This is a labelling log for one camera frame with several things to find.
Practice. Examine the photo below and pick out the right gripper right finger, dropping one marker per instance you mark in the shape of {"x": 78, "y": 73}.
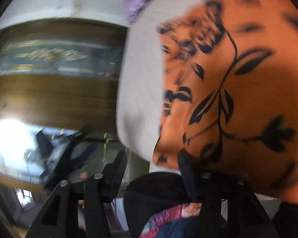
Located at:
{"x": 228, "y": 208}

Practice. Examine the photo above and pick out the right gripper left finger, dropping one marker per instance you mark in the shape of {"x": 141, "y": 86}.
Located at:
{"x": 77, "y": 209}

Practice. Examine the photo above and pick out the orange black floral garment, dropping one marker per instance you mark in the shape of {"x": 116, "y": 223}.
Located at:
{"x": 231, "y": 92}

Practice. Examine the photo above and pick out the wooden glass panel door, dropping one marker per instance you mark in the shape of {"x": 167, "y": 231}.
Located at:
{"x": 57, "y": 76}

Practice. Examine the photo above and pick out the pink quilted mattress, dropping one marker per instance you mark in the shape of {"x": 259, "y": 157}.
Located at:
{"x": 140, "y": 89}

